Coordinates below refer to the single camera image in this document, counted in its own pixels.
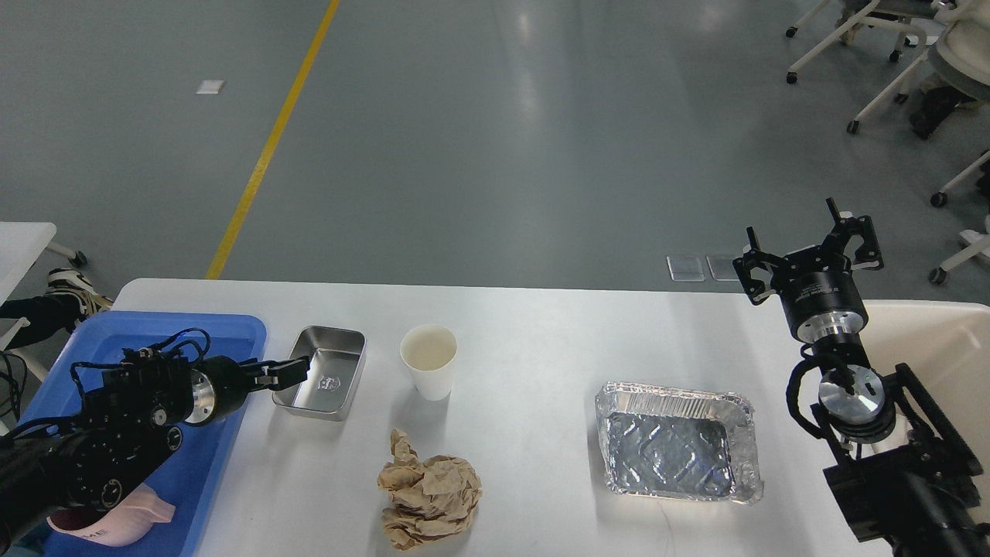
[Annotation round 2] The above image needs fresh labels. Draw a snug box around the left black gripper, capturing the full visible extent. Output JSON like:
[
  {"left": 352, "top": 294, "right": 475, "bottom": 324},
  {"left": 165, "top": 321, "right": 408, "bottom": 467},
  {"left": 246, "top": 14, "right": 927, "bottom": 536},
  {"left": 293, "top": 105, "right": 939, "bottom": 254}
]
[{"left": 185, "top": 356, "right": 310, "bottom": 426}]

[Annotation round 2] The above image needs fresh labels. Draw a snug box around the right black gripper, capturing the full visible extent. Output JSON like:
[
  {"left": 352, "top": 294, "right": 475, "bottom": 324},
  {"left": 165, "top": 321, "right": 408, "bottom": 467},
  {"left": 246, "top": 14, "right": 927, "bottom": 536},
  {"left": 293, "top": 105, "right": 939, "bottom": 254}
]
[{"left": 732, "top": 197, "right": 885, "bottom": 344}]

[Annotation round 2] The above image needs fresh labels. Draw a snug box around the stainless steel rectangular tin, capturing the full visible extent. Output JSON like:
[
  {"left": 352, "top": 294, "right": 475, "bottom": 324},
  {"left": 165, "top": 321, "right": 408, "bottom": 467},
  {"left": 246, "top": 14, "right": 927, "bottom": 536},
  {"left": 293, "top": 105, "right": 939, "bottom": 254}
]
[{"left": 271, "top": 326, "right": 367, "bottom": 422}]

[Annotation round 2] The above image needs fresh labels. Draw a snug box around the pink plastic mug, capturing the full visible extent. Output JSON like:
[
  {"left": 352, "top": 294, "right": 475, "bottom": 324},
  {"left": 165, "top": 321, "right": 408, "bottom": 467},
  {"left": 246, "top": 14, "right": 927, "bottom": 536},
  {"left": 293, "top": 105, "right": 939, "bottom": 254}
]
[{"left": 46, "top": 484, "right": 176, "bottom": 547}]

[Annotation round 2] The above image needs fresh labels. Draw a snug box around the aluminium foil tray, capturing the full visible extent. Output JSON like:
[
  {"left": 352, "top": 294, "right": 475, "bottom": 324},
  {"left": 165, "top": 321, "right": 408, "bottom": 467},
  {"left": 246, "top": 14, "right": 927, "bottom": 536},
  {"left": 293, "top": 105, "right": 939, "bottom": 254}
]
[{"left": 595, "top": 381, "right": 764, "bottom": 505}]

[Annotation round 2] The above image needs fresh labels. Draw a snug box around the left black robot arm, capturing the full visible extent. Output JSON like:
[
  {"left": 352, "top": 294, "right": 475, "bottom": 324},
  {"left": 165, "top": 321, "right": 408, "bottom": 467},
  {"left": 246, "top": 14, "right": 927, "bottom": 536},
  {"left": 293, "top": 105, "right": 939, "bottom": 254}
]
[{"left": 2, "top": 328, "right": 310, "bottom": 551}]

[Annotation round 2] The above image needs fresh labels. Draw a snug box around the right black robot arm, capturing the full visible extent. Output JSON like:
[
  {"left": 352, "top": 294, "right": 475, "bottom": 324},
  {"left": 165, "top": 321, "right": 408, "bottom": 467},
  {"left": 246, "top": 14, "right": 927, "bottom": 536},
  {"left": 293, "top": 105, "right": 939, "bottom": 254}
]
[{"left": 732, "top": 200, "right": 989, "bottom": 556}]

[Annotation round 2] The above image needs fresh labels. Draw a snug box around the floor socket plate left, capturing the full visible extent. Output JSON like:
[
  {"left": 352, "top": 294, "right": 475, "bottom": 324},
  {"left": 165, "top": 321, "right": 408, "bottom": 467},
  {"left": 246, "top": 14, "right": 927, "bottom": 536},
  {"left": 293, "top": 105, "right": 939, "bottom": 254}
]
[{"left": 666, "top": 256, "right": 706, "bottom": 282}]

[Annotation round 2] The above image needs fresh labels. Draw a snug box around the blue plastic tray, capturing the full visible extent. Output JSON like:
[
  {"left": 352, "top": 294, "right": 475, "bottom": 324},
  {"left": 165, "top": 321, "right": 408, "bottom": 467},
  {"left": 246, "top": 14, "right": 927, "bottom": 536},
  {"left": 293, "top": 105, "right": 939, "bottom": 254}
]
[{"left": 22, "top": 311, "right": 268, "bottom": 556}]

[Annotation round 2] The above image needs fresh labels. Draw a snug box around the white paper cup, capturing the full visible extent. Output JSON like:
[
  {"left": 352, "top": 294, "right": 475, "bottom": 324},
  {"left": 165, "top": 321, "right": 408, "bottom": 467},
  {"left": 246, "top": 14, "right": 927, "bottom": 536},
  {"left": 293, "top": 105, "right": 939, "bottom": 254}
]
[{"left": 399, "top": 324, "right": 459, "bottom": 402}]

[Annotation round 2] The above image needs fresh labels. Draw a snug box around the beige plastic bin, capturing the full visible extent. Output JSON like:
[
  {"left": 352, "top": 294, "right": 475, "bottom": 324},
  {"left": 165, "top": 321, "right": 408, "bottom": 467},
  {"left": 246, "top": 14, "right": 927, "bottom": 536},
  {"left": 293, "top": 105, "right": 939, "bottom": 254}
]
[{"left": 855, "top": 299, "right": 990, "bottom": 504}]

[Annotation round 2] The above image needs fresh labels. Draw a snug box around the white chair base right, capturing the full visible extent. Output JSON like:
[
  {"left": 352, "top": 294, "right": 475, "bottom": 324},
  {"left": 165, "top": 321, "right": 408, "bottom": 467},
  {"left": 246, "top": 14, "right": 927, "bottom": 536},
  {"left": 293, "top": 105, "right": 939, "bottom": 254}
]
[{"left": 927, "top": 149, "right": 989, "bottom": 285}]

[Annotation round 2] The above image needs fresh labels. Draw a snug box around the crumpled brown paper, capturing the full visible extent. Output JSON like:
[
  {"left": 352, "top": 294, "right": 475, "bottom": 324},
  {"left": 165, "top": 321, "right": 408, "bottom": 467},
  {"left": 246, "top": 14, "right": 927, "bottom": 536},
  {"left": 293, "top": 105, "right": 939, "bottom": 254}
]
[{"left": 376, "top": 428, "right": 483, "bottom": 551}]

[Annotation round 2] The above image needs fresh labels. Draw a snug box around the seated person's dark leg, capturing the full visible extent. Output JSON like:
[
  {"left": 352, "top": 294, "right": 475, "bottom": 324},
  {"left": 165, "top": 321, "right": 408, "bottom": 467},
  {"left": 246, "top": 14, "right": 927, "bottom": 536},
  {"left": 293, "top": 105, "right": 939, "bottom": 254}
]
[{"left": 908, "top": 85, "right": 976, "bottom": 141}]

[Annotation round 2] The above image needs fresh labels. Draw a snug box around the person's shoe and leg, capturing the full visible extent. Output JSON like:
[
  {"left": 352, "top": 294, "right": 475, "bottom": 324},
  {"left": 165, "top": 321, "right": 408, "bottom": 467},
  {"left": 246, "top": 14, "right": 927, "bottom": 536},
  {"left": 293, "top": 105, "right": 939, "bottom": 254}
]
[{"left": 1, "top": 268, "right": 114, "bottom": 350}]

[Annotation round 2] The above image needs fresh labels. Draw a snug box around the white office chair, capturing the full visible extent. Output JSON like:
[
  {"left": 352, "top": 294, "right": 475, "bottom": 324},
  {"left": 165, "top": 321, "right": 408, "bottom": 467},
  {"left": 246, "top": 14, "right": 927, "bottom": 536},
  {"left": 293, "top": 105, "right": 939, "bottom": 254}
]
[{"left": 785, "top": 0, "right": 990, "bottom": 135}]

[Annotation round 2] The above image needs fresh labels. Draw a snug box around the white side table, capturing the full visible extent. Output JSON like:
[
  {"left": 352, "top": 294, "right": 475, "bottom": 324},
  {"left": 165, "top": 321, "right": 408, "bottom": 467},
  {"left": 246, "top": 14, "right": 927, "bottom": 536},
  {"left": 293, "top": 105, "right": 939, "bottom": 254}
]
[{"left": 1, "top": 221, "right": 88, "bottom": 302}]

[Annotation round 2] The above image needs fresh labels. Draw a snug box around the black cable bundle left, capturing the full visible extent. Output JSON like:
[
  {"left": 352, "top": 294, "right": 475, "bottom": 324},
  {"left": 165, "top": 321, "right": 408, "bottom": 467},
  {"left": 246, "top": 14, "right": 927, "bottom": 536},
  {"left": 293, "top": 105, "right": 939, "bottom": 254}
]
[{"left": 0, "top": 350, "right": 29, "bottom": 422}]

